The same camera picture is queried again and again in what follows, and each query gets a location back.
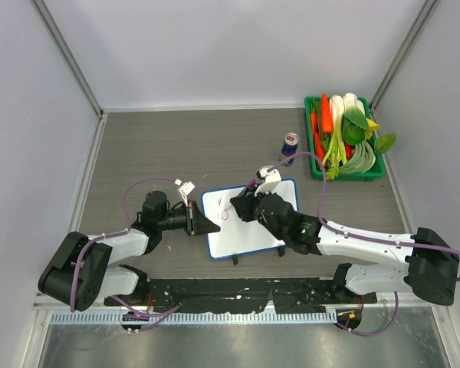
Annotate white slotted cable duct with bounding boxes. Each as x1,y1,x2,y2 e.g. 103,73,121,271
49,309,337,326

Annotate wrist white camera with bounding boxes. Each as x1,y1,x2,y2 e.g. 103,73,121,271
255,166,281,196
174,179,196,206

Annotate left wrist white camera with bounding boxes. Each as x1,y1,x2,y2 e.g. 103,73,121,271
174,179,196,206

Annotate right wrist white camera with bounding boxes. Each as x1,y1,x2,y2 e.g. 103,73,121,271
255,166,281,196

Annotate blue framed whiteboard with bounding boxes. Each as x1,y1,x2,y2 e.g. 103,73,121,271
201,185,284,259

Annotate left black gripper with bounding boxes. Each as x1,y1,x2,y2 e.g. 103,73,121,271
157,200,219,235

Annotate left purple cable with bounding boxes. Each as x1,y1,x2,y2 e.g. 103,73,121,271
69,176,185,333

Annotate pale green toy beans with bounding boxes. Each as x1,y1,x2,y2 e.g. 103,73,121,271
340,141,376,175

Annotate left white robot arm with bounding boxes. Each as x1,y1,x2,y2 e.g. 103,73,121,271
38,191,220,311

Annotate small orange toy carrot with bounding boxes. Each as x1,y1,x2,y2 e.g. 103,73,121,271
310,112,325,161

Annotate magenta capped marker pen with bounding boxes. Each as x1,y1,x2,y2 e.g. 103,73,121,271
243,179,256,196

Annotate green toy leafy vegetable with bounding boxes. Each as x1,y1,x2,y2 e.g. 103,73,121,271
342,107,396,156

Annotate blue silver energy drink can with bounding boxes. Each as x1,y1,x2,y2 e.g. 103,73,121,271
281,133,300,166

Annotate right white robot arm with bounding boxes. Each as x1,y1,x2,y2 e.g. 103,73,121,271
230,189,459,306

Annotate large orange toy carrot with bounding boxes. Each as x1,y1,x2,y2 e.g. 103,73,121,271
320,94,334,134

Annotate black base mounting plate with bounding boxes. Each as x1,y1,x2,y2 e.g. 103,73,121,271
122,278,377,314

